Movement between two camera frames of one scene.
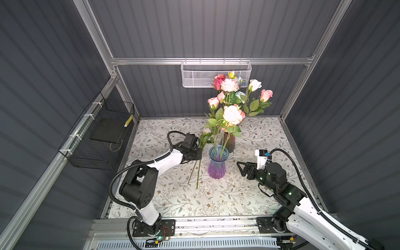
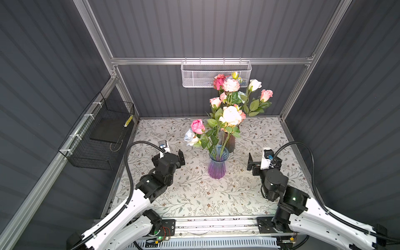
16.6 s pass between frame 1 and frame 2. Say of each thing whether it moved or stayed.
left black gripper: moved
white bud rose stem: moved
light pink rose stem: stayed
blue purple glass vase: stayed
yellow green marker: stayed
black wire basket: stayed
